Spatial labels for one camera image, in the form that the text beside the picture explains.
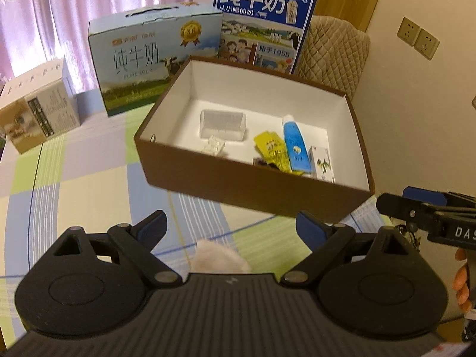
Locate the blue tube with white cap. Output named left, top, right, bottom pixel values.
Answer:
left=283, top=115, right=311, bottom=175

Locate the beige printed carton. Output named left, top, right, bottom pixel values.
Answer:
left=0, top=57, right=81, bottom=155

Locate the dark blue milk carton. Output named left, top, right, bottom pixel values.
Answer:
left=213, top=0, right=317, bottom=75

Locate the checked tablecloth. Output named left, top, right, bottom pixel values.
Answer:
left=0, top=89, right=395, bottom=298

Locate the light blue milk carton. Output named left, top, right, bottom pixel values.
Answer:
left=88, top=2, right=224, bottom=117

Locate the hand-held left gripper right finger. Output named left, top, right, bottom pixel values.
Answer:
left=281, top=210, right=422, bottom=287

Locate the beige wall socket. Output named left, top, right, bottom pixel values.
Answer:
left=414, top=28, right=440, bottom=60
left=397, top=17, right=421, bottom=46

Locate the white paper leaflet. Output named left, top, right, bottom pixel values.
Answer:
left=347, top=193, right=395, bottom=231

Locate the pink curtain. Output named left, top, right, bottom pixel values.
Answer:
left=0, top=0, right=220, bottom=93

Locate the beige quilted chair cover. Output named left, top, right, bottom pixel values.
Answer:
left=295, top=15, right=370, bottom=101

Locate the white box with plant print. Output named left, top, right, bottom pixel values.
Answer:
left=308, top=147, right=335, bottom=183

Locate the yellow snack packet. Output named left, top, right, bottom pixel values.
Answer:
left=253, top=131, right=292, bottom=173

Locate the small clear blister pack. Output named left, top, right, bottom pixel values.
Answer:
left=201, top=137, right=227, bottom=155

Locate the cream knitted sock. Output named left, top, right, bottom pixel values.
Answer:
left=190, top=240, right=251, bottom=274

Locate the brown cardboard storage box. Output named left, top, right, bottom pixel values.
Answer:
left=134, top=55, right=375, bottom=224

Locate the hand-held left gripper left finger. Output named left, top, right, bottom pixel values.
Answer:
left=54, top=210, right=183, bottom=289

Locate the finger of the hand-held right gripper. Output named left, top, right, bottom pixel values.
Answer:
left=376, top=192, right=447, bottom=231
left=403, top=187, right=476, bottom=209

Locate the person's right hand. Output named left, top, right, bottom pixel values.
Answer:
left=452, top=247, right=475, bottom=313

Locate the small dark metal keychain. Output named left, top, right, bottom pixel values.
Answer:
left=396, top=223, right=421, bottom=248

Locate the clear plastic toothpick box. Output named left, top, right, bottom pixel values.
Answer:
left=199, top=109, right=248, bottom=142

